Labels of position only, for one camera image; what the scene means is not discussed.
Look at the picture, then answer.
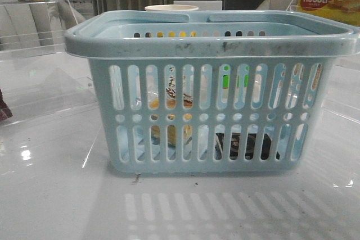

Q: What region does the packaged bread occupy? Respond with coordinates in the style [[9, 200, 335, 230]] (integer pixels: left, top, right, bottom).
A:
[[148, 75, 193, 147]]

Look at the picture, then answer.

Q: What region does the light blue plastic basket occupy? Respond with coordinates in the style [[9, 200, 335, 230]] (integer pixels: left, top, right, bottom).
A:
[[64, 11, 359, 173]]

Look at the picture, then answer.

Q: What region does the white paper cup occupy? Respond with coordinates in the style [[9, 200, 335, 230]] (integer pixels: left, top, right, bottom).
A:
[[145, 4, 199, 11]]

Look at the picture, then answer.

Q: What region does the clear acrylic shelf left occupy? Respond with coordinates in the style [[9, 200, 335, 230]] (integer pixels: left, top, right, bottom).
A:
[[1, 0, 96, 126]]

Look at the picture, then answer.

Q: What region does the dark red snack packet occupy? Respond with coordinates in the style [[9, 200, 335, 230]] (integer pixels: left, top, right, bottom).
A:
[[0, 90, 13, 121]]

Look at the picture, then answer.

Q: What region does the clear acrylic stand right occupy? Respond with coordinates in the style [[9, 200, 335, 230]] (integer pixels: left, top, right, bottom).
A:
[[286, 0, 359, 26]]

